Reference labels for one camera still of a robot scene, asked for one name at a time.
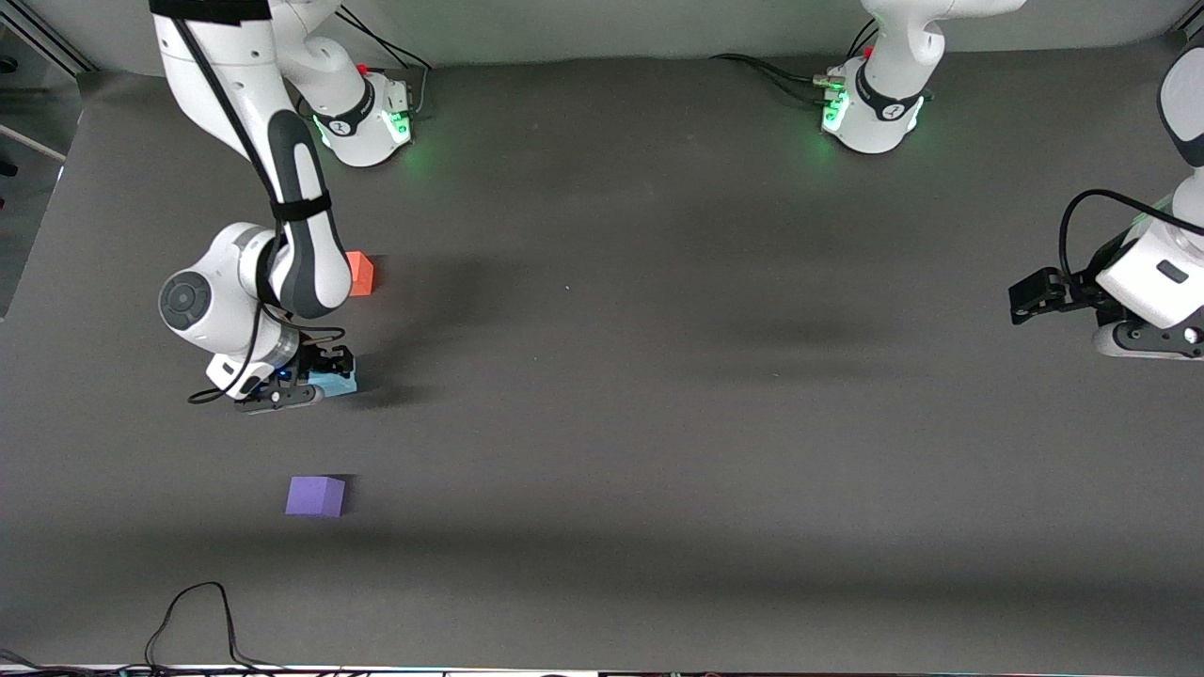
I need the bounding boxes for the purple foam block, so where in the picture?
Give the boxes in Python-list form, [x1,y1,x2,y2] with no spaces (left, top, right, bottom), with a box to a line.
[285,476,346,519]

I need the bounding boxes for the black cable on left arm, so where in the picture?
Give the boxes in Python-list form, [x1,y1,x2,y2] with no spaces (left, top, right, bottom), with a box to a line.
[1059,189,1204,279]

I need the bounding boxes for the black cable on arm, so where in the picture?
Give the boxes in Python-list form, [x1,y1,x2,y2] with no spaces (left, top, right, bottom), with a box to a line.
[174,0,346,406]
[1059,189,1204,279]

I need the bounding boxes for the looped black table cable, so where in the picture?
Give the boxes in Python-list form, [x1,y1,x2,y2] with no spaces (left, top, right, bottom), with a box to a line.
[144,581,283,670]

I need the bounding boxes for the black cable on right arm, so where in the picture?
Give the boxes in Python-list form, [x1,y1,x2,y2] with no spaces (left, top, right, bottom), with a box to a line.
[174,0,346,406]

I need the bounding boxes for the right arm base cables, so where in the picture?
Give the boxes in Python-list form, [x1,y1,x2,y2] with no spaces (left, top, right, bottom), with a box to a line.
[296,9,440,118]

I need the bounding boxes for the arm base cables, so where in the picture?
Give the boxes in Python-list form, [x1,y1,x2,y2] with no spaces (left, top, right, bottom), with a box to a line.
[296,9,440,118]
[710,19,880,104]

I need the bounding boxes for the black floor rail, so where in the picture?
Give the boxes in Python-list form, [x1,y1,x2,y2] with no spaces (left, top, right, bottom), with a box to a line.
[0,17,97,76]

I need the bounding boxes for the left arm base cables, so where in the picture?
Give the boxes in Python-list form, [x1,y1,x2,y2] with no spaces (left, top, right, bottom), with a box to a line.
[710,19,880,104]

